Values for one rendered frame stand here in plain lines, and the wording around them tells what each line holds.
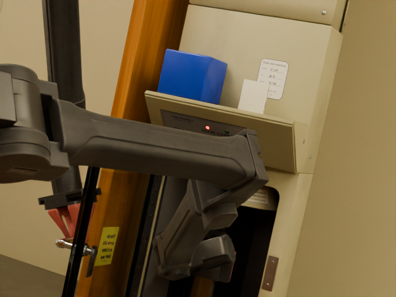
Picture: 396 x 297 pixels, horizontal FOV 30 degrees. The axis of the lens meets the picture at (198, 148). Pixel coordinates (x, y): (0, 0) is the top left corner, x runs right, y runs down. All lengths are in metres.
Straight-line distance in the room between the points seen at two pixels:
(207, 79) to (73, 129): 0.69
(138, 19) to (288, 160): 0.43
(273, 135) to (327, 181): 0.53
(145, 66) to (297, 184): 0.41
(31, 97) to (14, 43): 1.61
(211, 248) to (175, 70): 0.36
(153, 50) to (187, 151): 0.73
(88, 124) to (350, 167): 1.18
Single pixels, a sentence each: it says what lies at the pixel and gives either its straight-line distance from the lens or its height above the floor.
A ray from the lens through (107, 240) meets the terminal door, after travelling 1.45.
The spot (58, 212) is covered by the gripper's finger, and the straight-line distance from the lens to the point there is 1.43.
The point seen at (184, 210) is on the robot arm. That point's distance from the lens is 1.15.
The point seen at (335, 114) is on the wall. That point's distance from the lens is 1.92.
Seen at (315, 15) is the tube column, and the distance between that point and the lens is 1.52.
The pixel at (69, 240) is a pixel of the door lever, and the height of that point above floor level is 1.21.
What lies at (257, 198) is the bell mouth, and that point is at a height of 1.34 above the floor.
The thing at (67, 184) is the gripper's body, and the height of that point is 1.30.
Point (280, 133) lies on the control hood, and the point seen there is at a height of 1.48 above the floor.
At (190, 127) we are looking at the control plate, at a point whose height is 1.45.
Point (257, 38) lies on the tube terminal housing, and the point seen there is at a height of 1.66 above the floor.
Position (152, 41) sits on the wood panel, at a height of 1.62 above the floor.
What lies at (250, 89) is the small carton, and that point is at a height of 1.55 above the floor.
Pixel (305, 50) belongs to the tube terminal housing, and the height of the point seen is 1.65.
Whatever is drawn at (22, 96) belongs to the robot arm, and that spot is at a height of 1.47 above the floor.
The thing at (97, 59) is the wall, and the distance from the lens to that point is 2.20.
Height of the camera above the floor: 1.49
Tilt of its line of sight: 3 degrees down
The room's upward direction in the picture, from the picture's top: 12 degrees clockwise
